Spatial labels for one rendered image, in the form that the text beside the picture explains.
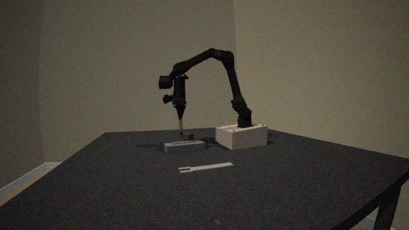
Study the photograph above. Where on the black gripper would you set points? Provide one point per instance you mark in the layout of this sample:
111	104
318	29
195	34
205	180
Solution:
179	101

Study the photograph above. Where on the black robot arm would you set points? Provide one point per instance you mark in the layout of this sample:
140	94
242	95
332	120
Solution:
238	102

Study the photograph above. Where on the grey flat forked bar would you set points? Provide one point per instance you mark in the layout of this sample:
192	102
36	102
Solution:
204	167

